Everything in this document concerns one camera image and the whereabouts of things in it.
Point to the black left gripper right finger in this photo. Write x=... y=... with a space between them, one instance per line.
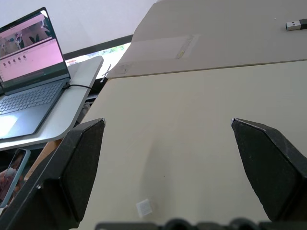
x=268 y=172

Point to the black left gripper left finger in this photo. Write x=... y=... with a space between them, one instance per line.
x=72 y=172

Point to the smartphone in light blue case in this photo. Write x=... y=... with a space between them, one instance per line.
x=13 y=177

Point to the bystander hand holding phone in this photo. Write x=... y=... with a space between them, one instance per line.
x=6 y=183

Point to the grey side table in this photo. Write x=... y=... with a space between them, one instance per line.
x=64 y=112

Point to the small white paper square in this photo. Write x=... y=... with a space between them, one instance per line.
x=144 y=207

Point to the grey open laptop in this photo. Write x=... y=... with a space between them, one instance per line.
x=28 y=79

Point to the silver USB plug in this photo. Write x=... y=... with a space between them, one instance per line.
x=295 y=25

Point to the clear tape strip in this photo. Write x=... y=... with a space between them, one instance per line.
x=165 y=48

